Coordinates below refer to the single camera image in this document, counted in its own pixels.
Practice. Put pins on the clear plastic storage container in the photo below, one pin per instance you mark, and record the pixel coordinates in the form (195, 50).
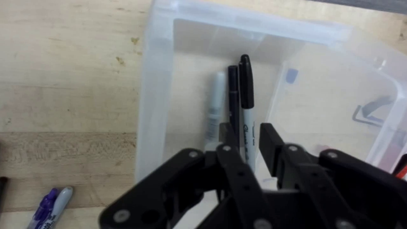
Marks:
(157, 83)

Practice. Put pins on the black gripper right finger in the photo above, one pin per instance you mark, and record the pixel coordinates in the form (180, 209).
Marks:
(305, 178)

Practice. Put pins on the silver marker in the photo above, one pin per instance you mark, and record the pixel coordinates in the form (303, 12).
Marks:
(216, 96)

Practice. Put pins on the thin black pen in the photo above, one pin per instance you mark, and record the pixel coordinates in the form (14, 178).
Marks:
(233, 92)

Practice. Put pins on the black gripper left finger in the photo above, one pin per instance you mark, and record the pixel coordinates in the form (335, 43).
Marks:
(237, 178)

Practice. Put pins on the grey hex key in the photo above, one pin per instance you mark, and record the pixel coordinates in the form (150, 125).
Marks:
(373, 108)

